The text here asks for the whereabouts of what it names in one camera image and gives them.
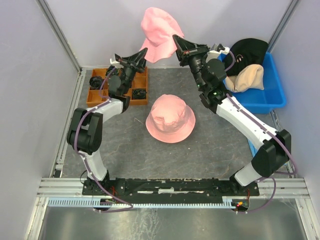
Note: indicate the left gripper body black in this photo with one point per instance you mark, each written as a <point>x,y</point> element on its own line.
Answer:
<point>129,70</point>

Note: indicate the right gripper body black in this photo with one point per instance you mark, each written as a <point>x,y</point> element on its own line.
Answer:
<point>196,62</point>

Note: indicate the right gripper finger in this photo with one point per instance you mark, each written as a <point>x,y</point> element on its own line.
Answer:
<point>181,58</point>
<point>184,45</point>

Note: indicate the pink bucket hat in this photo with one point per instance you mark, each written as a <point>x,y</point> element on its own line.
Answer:
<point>159,28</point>
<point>170,119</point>

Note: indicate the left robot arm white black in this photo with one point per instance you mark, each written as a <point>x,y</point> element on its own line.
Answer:
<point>85,131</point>

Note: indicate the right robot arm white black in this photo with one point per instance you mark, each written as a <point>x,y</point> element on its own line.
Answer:
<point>273,147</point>

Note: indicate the rolled black belt top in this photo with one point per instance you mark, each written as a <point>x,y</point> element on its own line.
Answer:
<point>112,70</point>

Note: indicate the orange compartment tray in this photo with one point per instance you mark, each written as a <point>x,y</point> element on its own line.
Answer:
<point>140,81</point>

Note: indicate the rolled black belt left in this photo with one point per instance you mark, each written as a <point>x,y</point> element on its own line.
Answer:
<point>96,82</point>

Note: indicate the black cap with logo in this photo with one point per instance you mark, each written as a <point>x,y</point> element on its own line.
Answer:
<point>246,52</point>

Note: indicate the beige hat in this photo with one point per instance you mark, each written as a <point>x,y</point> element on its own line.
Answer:
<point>251,77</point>

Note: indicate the blue plastic bin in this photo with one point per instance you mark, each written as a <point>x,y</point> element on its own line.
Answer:
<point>272,97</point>

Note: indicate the blue cloth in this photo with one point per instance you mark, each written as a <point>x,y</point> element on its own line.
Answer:
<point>252,148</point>

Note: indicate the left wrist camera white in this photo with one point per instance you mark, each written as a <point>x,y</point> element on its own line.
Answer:
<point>114,60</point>

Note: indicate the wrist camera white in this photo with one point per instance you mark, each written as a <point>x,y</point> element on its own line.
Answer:
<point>114,60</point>
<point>219,48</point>

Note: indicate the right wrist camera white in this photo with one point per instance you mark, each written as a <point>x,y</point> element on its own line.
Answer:
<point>219,48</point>

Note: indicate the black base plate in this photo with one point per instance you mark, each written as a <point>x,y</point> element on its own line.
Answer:
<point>178,191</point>

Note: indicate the light blue cable duct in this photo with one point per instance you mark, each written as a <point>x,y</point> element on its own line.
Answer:
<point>101,202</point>

